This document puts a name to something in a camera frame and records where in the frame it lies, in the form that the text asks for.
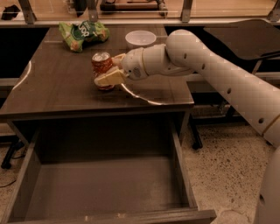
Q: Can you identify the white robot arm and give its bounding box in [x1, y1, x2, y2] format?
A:
[94, 30, 280, 224]

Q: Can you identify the red coke can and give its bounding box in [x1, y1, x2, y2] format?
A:
[91, 52, 113, 80]

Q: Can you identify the white bowl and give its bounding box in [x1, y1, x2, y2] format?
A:
[125, 31, 157, 49]

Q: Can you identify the green chip bag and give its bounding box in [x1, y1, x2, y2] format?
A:
[59, 20, 109, 53]

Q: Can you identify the grey open top drawer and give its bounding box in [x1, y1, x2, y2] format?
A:
[1, 120, 216, 224]

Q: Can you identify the grey cabinet counter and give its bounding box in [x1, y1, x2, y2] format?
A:
[0, 24, 195, 147]

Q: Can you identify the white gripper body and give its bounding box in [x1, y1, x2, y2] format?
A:
[121, 47, 148, 81]

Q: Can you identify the dark side table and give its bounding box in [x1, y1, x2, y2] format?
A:
[187, 18, 280, 151]

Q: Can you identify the black table leg left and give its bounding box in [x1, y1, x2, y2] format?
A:
[1, 140, 25, 169]

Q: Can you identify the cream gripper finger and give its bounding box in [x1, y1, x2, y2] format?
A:
[112, 53, 126, 67]
[94, 66, 128, 87]

